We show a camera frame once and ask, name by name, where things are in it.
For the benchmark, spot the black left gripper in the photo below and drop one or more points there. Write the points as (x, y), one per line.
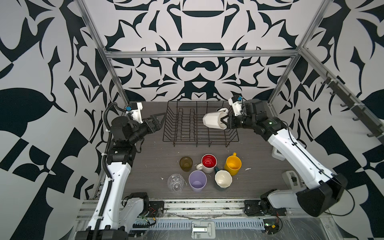
(155, 125)

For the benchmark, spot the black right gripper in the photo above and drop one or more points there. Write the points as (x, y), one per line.
(231, 123)

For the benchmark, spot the white faceted mug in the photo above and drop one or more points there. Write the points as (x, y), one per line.
(210, 120)

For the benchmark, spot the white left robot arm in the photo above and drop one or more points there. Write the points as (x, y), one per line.
(111, 220)

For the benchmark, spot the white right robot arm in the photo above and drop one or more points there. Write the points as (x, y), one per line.
(322, 190)

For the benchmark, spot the yellow mug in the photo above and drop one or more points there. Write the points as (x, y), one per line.
(233, 164)

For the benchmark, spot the white mug red inside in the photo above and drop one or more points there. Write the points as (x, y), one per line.
(208, 164)

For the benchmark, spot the olive green glass cup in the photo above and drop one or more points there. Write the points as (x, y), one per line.
(186, 163)

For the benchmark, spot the white digital thermometer display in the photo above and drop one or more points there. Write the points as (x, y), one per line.
(277, 155)

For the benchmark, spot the cream mug dark green outside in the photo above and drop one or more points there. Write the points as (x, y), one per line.
(223, 179)

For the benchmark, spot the clear glass cup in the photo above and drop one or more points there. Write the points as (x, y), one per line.
(176, 183)

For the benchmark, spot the lilac plastic cup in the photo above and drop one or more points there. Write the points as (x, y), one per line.
(197, 181)

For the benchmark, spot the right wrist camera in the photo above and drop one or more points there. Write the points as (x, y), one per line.
(236, 102)

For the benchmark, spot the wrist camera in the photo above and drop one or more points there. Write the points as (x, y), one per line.
(134, 112)
(236, 102)

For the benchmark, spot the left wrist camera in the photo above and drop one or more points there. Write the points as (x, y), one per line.
(134, 112)

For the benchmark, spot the black wire dish rack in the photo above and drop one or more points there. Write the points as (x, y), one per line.
(184, 124)

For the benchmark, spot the white cable duct strip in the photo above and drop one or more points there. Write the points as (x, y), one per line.
(218, 224)

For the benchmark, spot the silver latch bracket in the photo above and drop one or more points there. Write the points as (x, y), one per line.
(203, 230)

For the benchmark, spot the grey wall hook rail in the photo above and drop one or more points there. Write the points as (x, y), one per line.
(352, 103)

